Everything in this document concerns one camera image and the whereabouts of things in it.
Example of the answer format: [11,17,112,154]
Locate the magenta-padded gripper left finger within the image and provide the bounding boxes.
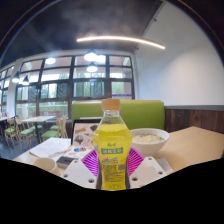
[61,148,100,190]

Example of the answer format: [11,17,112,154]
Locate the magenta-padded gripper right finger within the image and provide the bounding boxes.
[126,147,174,189]

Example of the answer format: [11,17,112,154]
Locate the yellow drink bottle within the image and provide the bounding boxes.
[92,98,134,191]

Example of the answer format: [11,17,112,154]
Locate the white bowl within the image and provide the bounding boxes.
[129,127,170,158]

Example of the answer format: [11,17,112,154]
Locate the black framed picture stand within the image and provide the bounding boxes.
[70,118,103,149]

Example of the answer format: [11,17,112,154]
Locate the white paper sheets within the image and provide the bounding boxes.
[28,137,73,159]

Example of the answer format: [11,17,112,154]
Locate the green upholstered bench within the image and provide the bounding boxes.
[70,99,166,131]

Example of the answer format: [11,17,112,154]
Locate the group of wooden chairs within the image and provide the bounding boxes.
[0,114,69,149]

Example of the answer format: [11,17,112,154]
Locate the wooden dining table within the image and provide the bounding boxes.
[21,114,56,141]

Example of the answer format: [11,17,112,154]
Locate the large dark-framed gridded window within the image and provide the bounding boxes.
[0,54,136,119]

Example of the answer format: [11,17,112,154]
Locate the group of pendant lamps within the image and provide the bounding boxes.
[11,49,99,86]

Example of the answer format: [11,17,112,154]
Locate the long linear ceiling light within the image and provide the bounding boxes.
[76,35,166,50]

